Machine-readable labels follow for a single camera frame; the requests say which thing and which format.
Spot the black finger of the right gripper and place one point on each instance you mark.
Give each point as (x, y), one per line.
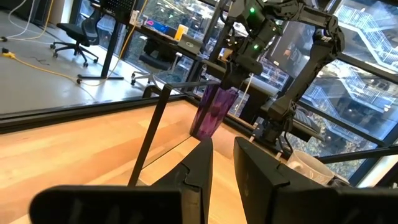
(227, 79)
(239, 81)

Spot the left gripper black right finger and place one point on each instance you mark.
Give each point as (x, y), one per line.
(264, 193)

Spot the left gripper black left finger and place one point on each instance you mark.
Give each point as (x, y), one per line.
(192, 186)

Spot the purple faceted plastic cup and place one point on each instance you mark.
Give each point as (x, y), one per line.
(211, 115)

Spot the white ceramic mug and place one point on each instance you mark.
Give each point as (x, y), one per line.
(308, 168)

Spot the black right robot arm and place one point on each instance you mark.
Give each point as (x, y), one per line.
(311, 62)

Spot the dark computer monitor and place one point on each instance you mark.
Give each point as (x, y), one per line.
(292, 49)

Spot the grey box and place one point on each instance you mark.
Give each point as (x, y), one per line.
(190, 44)

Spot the office chair with white base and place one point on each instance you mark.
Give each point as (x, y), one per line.
(155, 59)

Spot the white power strip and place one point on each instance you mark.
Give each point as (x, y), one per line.
(134, 18)

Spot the black office desk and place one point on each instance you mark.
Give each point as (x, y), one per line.
(109, 53)

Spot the black office chair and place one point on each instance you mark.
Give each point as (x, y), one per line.
(77, 34)

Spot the black aluminium table frame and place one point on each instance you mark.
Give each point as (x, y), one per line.
(62, 113)

